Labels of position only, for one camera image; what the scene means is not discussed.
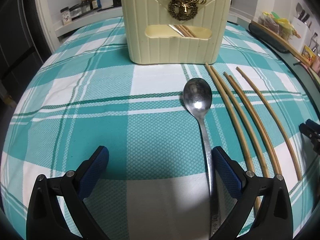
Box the steel spoon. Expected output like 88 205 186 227
183 77 219 237

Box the wooden chopstick on cloth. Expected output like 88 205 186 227
236 67 303 181
204 62 262 213
206 64 270 177
223 72 282 174

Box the yellow seasoning packet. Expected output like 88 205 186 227
302 45 316 65

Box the wooden cutting board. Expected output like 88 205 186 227
251 21 311 67

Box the white knife block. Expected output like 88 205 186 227
289 2 312 54

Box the bag of snacks basket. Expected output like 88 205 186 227
258 12 301 41

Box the teal plaid tablecloth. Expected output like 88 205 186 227
1 17 319 239

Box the cream utensil holder box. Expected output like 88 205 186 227
121 0 231 64

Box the small white label jar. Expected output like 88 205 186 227
60 7 72 25

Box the spice jar rack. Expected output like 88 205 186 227
69 3 91 19

